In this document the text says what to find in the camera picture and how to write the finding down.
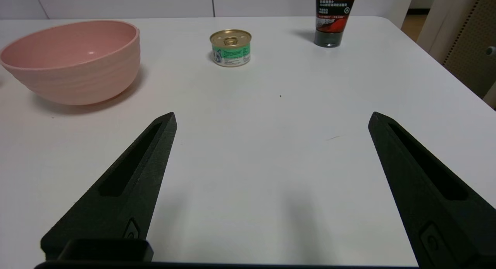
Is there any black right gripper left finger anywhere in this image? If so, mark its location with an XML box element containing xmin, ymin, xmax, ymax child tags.
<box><xmin>41</xmin><ymin>112</ymin><xmax>177</xmax><ymax>260</ymax></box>

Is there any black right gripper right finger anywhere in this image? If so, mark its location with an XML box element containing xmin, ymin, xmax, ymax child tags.
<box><xmin>368</xmin><ymin>111</ymin><xmax>496</xmax><ymax>268</ymax></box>

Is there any pink plastic bowl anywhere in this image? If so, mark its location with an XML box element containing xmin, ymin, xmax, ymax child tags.
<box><xmin>0</xmin><ymin>20</ymin><xmax>141</xmax><ymax>105</ymax></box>

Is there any brown pegboard panel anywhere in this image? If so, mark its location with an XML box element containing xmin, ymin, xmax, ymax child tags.
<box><xmin>442</xmin><ymin>0</ymin><xmax>496</xmax><ymax>100</ymax></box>

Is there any green label pet food can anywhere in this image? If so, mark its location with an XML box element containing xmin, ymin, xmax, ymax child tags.
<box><xmin>210</xmin><ymin>29</ymin><xmax>252</xmax><ymax>67</ymax></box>

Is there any black red cosmetic tube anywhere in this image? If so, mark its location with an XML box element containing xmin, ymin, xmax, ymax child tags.
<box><xmin>314</xmin><ymin>0</ymin><xmax>358</xmax><ymax>48</ymax></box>

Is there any beige cabinet frame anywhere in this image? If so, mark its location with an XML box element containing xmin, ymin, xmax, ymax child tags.
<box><xmin>417</xmin><ymin>0</ymin><xmax>485</xmax><ymax>65</ymax></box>

